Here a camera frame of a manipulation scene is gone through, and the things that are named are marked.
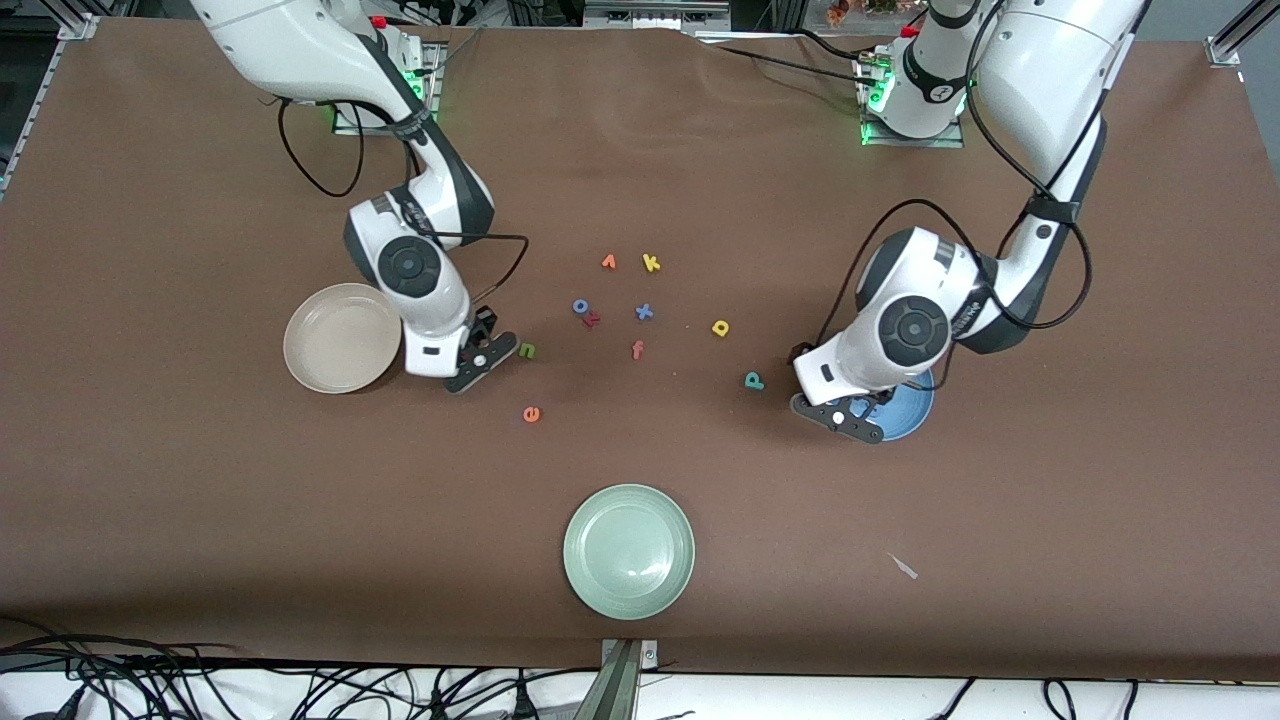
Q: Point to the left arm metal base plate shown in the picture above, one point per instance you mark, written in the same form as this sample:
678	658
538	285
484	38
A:
915	142

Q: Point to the white paper scrap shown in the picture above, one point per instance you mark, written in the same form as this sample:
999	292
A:
905	568

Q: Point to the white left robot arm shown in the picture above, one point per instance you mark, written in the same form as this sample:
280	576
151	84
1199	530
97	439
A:
1050	70

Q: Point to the green round plate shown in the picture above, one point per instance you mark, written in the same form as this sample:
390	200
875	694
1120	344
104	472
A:
628	552

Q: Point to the brown table cover sheet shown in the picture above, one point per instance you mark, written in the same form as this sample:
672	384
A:
200	500

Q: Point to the orange background object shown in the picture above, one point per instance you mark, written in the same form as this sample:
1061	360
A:
838	10

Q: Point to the aluminium frame rail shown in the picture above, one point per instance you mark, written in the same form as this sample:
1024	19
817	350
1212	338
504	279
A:
78	25
1225	48

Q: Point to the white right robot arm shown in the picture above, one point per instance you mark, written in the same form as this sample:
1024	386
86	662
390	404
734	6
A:
300	40

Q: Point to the grey metal box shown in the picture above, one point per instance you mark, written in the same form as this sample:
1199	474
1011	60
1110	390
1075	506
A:
655	15

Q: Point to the metal table edge bracket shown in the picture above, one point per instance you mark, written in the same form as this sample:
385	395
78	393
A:
622	690

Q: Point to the beige round plate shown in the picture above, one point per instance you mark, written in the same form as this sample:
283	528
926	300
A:
335	345

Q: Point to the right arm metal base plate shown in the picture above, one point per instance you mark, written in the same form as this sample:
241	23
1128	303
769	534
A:
345	126

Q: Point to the blue round plate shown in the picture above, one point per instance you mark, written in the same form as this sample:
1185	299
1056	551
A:
912	415

